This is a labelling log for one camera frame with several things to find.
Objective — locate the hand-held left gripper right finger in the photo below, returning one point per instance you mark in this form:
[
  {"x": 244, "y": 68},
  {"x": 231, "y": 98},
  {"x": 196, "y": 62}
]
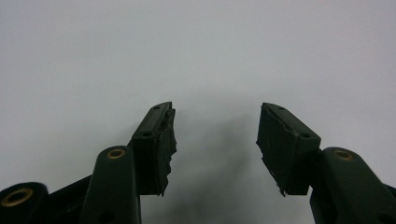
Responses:
[{"x": 286, "y": 149}]

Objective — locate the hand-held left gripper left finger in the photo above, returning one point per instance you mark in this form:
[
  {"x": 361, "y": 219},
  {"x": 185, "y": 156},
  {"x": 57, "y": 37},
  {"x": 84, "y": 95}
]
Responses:
[{"x": 151, "y": 146}]

